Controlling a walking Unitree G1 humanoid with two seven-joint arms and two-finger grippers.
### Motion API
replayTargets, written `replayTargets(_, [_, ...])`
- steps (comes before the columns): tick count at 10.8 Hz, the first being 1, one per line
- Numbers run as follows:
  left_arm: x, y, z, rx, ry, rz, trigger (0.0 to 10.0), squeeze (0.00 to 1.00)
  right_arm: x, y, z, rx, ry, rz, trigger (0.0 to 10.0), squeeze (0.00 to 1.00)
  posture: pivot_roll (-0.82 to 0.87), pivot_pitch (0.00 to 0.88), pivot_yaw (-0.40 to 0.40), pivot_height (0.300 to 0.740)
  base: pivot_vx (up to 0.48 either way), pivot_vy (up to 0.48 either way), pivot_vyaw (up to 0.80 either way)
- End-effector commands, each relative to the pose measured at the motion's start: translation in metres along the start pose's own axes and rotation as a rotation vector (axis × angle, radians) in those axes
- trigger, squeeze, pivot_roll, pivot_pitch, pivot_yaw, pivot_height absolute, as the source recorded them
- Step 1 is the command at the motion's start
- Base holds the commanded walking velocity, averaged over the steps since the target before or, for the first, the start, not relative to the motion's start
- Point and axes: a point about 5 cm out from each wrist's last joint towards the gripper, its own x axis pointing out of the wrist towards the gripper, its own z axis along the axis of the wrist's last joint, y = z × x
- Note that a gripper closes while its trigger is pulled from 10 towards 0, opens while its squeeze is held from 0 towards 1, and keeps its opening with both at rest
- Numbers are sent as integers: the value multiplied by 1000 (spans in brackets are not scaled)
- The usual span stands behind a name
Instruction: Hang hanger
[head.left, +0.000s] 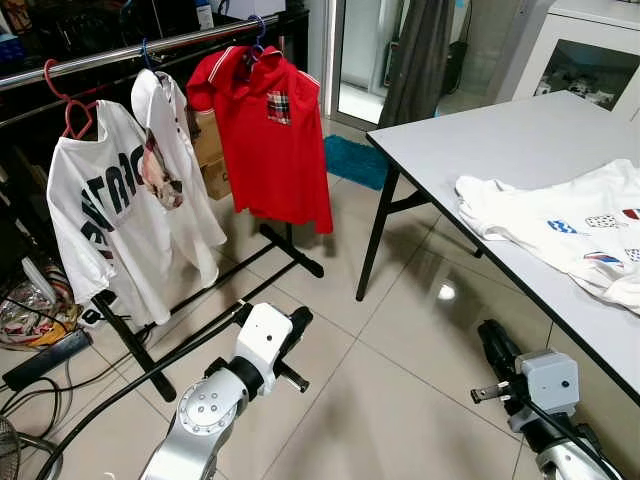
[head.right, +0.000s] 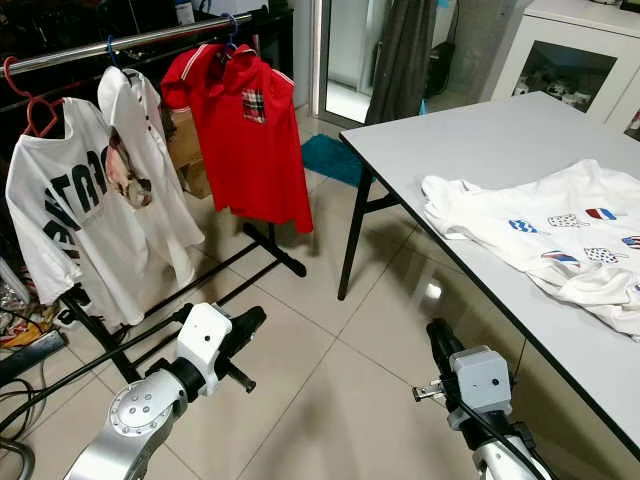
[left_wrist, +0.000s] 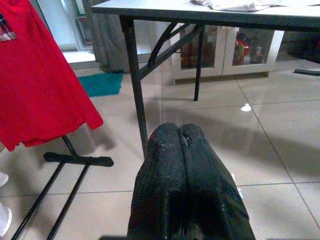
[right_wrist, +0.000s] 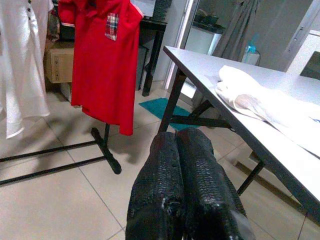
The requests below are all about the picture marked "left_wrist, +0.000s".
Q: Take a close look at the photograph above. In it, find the grey folding table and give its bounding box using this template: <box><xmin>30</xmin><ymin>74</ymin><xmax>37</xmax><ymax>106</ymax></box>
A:
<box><xmin>91</xmin><ymin>0</ymin><xmax>320</xmax><ymax>160</ymax></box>

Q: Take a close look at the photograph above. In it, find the white glass door cabinet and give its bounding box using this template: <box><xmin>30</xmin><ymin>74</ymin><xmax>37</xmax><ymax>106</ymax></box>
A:
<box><xmin>171</xmin><ymin>24</ymin><xmax>286</xmax><ymax>85</ymax></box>

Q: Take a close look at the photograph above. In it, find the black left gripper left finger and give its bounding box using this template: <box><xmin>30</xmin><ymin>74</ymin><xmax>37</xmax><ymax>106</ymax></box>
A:
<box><xmin>126</xmin><ymin>122</ymin><xmax>188</xmax><ymax>240</ymax></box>

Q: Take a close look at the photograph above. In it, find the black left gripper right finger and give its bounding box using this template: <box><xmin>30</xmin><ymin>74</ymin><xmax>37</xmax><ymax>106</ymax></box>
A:
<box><xmin>178</xmin><ymin>123</ymin><xmax>258</xmax><ymax>240</ymax></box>

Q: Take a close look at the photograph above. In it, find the metal clothes rack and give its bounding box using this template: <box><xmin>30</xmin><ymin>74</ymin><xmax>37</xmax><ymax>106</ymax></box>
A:
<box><xmin>11</xmin><ymin>134</ymin><xmax>115</xmax><ymax>240</ymax></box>

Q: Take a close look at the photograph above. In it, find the teal rug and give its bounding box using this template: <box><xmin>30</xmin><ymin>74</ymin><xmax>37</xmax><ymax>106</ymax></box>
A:
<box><xmin>77</xmin><ymin>72</ymin><xmax>125</xmax><ymax>98</ymax></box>

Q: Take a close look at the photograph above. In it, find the dark TV stand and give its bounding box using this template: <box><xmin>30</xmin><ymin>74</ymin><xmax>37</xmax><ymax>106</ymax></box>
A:
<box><xmin>283</xmin><ymin>31</ymin><xmax>320</xmax><ymax>62</ymax></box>

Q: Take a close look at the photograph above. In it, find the sliding glass door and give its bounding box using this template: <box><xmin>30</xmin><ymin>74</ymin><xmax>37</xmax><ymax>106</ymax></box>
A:
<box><xmin>37</xmin><ymin>0</ymin><xmax>94</xmax><ymax>52</ymax></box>

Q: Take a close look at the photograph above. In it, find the white shirt with patches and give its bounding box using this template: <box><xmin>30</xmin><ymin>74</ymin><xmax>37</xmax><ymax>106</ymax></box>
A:
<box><xmin>189</xmin><ymin>0</ymin><xmax>320</xmax><ymax>12</ymax></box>

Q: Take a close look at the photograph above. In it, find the grey curtain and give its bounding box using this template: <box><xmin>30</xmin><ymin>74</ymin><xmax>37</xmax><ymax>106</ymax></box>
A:
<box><xmin>90</xmin><ymin>13</ymin><xmax>131</xmax><ymax>74</ymax></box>

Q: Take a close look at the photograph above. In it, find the red polo shirt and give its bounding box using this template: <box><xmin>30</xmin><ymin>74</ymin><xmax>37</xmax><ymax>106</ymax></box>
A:
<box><xmin>0</xmin><ymin>0</ymin><xmax>104</xmax><ymax>152</ymax></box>

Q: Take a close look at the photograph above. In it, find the white polo shirt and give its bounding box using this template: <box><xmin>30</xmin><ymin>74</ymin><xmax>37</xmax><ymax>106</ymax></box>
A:
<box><xmin>0</xmin><ymin>171</ymin><xmax>13</xmax><ymax>237</ymax></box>

